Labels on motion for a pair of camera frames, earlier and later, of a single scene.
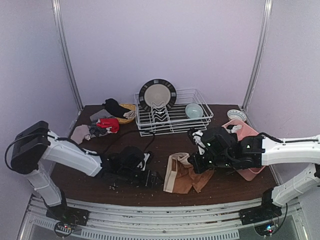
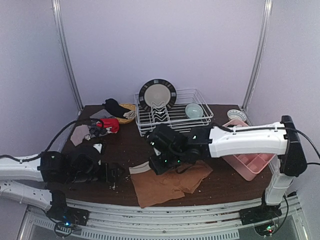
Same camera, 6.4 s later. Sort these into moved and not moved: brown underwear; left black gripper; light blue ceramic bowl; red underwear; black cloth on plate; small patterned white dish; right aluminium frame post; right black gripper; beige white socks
Moved: right black gripper; brown underwear; left black gripper
Not moved: beige white socks; black cloth on plate; small patterned white dish; red underwear; right aluminium frame post; light blue ceramic bowl
